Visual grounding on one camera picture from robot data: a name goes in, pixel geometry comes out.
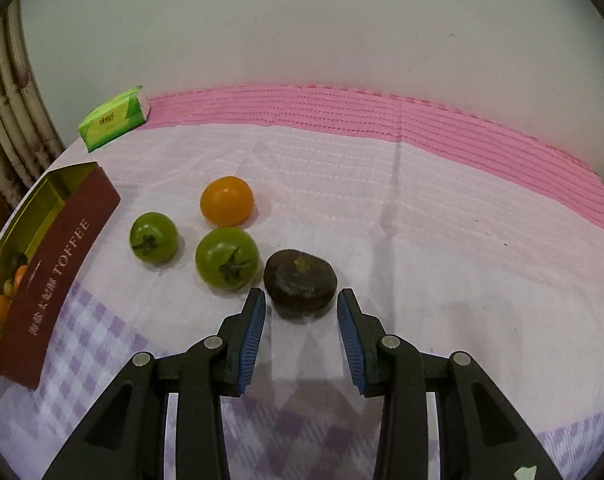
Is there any small orange tomato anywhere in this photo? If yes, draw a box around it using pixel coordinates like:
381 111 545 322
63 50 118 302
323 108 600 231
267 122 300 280
200 176 254 226

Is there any green tomato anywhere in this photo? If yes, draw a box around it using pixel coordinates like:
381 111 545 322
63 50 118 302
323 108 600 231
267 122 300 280
130 211 180 266
195 226 261 292

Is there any green tissue pack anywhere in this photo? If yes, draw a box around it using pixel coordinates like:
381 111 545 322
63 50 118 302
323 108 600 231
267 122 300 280
78 86 151 153

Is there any pink purple checked tablecloth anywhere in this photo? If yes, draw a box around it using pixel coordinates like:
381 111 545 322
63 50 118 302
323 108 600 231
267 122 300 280
0 87 604 479

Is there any gold toffee tin box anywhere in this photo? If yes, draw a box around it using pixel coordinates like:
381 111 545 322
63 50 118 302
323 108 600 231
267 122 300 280
0 162 120 390

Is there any dark brown fruit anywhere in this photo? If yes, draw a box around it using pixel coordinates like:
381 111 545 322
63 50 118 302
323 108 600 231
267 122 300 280
263 249 338 320

